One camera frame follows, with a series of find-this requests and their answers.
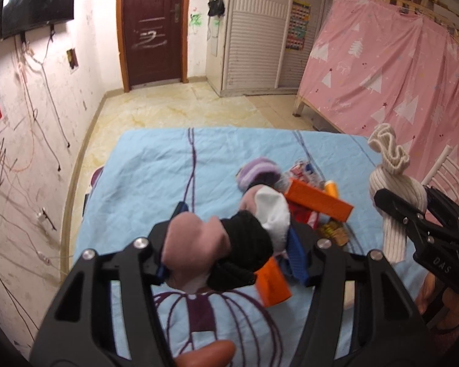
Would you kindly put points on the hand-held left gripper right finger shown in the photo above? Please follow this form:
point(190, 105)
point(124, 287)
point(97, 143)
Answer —
point(297, 256)

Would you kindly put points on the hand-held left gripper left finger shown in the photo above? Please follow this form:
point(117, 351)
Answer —
point(155, 242)

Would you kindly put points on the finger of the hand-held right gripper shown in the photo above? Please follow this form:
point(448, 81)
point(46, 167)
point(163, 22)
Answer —
point(445, 204)
point(396, 204)

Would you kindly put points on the cream ribbed sock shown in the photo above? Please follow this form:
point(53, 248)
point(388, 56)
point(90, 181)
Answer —
point(390, 183)

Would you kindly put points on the orange block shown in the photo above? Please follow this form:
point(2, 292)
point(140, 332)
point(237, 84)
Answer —
point(273, 286)

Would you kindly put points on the white sock with pink cuff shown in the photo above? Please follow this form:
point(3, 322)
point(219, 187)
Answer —
point(271, 214)

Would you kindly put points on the black sock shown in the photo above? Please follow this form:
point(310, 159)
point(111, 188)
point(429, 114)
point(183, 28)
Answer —
point(244, 244)

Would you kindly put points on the person's right hand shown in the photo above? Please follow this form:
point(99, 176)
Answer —
point(449, 307)

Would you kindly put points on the person's left hand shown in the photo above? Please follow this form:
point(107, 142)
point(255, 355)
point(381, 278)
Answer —
point(206, 355)

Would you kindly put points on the white slatted chair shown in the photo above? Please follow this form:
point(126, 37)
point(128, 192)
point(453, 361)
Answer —
point(449, 168)

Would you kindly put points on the brown yellow snack wrapper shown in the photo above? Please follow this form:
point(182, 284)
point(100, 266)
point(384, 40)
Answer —
point(334, 234)

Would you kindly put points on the long orange box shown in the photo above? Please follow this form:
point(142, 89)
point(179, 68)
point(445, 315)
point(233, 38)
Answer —
point(317, 200)

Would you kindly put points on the orange thread spool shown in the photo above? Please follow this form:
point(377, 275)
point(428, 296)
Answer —
point(331, 189)

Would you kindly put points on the printed light blue bed sheet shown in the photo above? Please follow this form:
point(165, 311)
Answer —
point(145, 176)

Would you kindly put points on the red white snack wrapper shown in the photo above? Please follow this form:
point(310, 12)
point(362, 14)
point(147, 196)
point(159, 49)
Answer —
point(304, 174)

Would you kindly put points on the purple striped sock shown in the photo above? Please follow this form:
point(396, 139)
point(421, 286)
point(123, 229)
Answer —
point(258, 170)

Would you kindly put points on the white power strip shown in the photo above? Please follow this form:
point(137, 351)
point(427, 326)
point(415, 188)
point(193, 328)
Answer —
point(44, 218)

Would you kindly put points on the pink tree print curtain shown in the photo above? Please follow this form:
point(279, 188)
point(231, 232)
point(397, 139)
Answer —
point(386, 76)

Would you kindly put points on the white louvered wardrobe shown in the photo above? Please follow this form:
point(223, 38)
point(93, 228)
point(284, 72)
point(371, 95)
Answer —
point(252, 46)

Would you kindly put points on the dark red door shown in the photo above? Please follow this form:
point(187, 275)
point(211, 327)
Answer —
point(153, 26)

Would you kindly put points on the small wall picture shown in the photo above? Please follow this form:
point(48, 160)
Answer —
point(72, 59)

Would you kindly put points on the colourful wall poster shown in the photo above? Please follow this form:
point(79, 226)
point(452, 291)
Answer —
point(297, 25)

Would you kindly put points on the black wall television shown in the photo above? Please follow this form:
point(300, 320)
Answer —
point(38, 0)

